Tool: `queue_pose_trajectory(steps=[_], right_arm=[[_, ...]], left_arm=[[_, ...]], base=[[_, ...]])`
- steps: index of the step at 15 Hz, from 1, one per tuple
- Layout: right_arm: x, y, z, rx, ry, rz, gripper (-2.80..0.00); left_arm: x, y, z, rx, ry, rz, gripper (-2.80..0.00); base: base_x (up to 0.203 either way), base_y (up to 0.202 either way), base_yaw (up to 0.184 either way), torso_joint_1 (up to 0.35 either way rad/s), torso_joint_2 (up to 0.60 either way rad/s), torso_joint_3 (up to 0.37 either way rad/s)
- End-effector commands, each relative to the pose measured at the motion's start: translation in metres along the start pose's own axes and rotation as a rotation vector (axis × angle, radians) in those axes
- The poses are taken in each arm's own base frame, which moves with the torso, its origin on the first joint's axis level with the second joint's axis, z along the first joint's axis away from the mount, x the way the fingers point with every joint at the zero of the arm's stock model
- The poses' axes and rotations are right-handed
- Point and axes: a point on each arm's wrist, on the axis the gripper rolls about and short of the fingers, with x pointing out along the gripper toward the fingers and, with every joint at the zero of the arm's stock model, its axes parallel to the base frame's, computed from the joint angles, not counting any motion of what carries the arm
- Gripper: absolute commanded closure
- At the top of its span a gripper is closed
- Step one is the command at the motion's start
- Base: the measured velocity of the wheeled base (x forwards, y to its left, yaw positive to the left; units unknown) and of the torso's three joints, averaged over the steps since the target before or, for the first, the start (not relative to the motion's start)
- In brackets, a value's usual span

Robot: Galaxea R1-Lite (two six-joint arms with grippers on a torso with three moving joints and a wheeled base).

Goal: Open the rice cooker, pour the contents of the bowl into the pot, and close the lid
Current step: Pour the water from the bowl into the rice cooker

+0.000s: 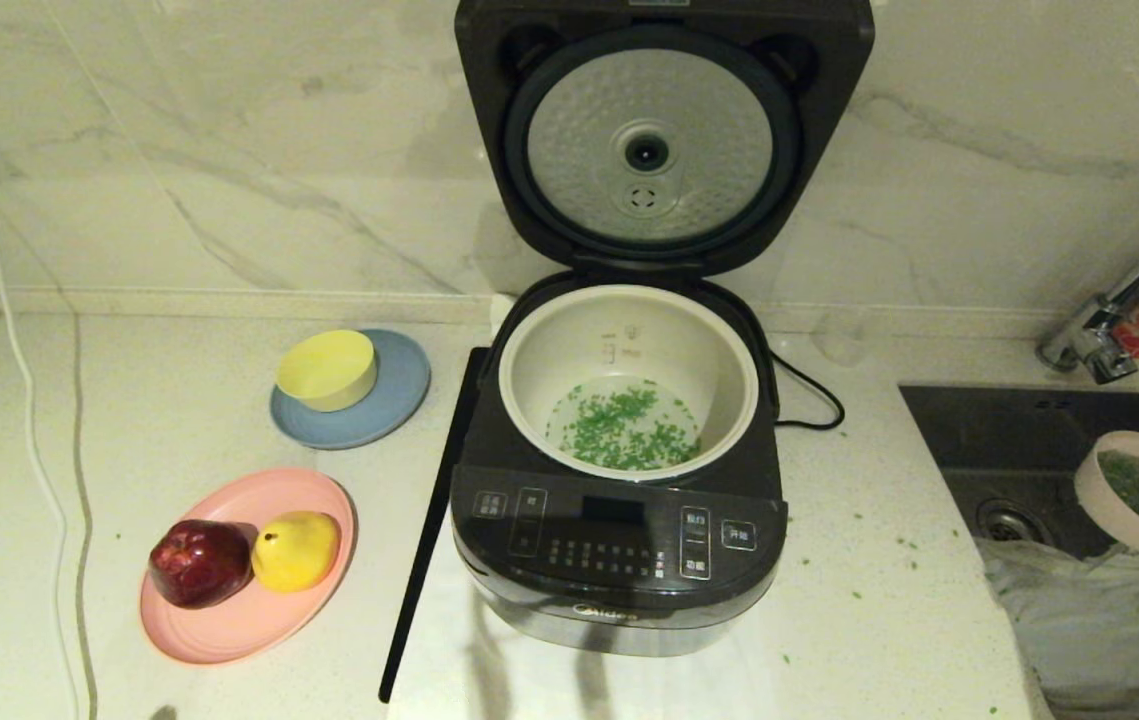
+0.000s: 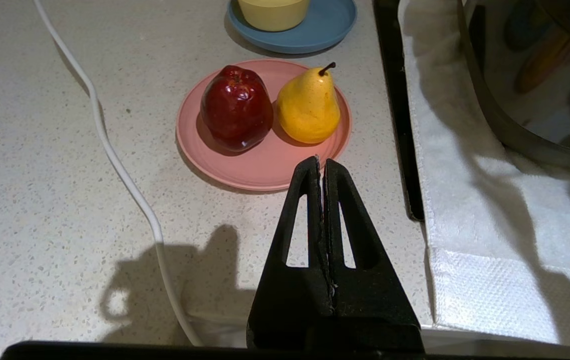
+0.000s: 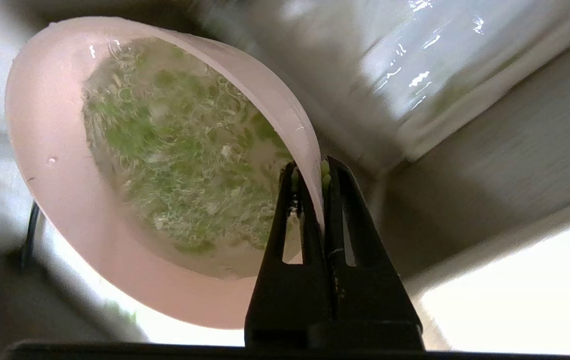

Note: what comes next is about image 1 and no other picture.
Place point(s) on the black rice cooker body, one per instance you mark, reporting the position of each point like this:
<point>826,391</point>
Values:
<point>619,590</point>

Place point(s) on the yellow bowl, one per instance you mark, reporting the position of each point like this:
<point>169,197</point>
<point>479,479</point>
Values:
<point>329,370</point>

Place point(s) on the pink plate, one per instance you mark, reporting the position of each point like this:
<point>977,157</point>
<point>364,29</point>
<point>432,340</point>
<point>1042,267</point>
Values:
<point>249,630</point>

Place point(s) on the chrome faucet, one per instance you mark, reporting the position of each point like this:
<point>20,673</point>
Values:
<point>1094,345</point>

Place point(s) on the green chopped bits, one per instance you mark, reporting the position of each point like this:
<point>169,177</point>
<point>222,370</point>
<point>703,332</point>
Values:
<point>629,430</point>

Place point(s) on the black rice cooker lid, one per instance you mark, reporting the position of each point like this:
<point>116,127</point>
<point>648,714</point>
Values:
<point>649,60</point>

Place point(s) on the blue plate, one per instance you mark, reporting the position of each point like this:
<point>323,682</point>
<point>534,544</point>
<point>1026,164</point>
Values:
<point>394,405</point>

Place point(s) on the white inner pot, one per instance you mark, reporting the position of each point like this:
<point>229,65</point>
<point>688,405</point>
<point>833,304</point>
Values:
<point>629,340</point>

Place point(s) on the dark steel sink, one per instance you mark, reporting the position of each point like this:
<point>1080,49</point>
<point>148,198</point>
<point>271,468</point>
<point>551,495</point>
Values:
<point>989,440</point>

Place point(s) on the grey rag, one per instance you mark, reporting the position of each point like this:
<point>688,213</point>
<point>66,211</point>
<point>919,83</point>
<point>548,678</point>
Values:
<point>1099,630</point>

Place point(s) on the red apple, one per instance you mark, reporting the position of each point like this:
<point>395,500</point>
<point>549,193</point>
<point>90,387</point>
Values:
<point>201,563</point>

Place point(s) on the yellow pear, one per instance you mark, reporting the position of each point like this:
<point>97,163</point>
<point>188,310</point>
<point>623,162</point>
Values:
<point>297,553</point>

